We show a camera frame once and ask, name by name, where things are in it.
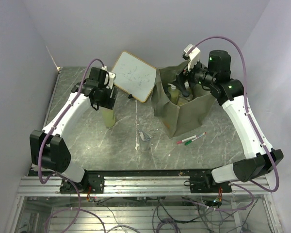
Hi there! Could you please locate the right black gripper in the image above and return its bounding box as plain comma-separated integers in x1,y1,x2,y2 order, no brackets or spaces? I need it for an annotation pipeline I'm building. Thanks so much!
171,57,216,93

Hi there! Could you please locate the yellow-green pump bottle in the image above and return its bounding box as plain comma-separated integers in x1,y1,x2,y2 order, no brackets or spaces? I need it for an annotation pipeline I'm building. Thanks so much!
168,83,179,105

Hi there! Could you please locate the green bottle beige cap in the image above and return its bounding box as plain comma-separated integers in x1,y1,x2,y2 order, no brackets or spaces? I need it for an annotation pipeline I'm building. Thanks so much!
101,108,116,128

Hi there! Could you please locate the olive canvas bag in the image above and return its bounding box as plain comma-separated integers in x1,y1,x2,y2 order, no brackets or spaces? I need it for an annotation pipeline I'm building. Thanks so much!
151,62,216,138

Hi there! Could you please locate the amber bottle white cap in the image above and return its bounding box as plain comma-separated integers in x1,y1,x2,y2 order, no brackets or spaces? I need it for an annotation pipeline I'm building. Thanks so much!
178,82,193,106

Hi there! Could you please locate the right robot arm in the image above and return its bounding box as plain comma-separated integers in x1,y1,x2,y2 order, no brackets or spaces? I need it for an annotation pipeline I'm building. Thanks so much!
176,48,283,192

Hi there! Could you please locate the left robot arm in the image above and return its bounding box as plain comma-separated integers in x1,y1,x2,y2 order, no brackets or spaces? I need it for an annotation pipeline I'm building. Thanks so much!
30,67,118,193

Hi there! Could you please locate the small whiteboard on stand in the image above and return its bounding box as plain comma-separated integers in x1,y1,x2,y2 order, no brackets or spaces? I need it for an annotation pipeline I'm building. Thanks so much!
112,51,156,103

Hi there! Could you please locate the green marker pen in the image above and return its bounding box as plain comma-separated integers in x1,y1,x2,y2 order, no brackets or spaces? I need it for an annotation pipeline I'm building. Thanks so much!
185,137,197,145

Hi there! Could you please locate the red marker pen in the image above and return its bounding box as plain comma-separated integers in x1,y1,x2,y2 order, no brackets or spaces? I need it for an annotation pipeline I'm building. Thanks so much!
177,132,206,144

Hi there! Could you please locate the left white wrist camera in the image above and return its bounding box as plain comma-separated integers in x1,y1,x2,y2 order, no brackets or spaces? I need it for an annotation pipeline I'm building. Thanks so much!
101,66,116,89

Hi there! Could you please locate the aluminium mounting rail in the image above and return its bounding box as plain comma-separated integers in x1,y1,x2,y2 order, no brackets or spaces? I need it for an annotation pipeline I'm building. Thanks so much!
16,172,269,198

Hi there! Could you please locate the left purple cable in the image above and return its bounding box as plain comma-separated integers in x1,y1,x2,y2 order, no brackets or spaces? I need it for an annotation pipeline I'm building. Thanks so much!
37,58,107,233

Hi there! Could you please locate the purple cable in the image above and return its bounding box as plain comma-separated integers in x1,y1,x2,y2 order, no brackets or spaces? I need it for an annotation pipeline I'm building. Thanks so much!
184,36,281,212
37,58,107,233

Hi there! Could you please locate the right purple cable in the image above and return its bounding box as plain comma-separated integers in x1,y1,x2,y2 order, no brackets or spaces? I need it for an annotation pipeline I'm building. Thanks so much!
184,36,281,212

